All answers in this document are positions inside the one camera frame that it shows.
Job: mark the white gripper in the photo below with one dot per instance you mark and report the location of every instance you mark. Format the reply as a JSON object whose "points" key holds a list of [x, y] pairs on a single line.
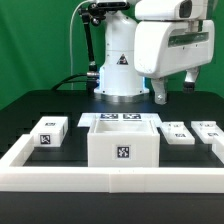
{"points": [[165, 48]]}

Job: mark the white cabinet door panel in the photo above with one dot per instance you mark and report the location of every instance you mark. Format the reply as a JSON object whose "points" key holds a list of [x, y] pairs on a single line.
{"points": [[176, 133], [207, 130]]}

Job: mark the white cabinet body box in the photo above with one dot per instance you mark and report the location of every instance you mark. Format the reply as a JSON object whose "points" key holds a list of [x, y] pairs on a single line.
{"points": [[123, 144]]}

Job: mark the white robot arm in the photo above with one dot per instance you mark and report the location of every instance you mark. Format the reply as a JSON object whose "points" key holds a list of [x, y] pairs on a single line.
{"points": [[119, 80]]}

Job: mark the small white cabinet top block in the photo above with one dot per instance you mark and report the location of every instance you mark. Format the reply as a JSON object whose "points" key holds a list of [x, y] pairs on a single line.
{"points": [[50, 131]]}

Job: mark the white U-shaped fence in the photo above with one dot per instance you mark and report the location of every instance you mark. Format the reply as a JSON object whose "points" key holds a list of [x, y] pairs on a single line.
{"points": [[16, 176]]}

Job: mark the white marker base plate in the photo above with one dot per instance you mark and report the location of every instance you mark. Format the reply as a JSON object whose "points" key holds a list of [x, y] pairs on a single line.
{"points": [[86, 119]]}

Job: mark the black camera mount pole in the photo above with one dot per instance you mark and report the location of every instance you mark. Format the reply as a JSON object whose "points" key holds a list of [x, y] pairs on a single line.
{"points": [[90, 19]]}

